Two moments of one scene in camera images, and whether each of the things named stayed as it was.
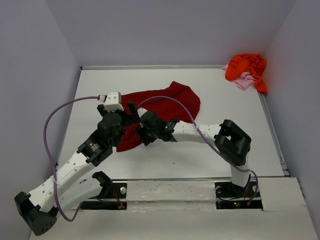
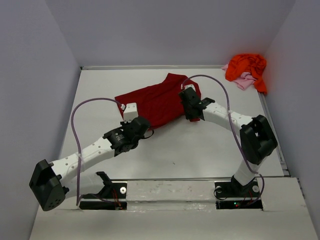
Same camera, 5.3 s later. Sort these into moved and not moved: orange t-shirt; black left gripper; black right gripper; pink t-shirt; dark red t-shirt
Moved: black right gripper; black left gripper; dark red t-shirt
Not moved: pink t-shirt; orange t-shirt
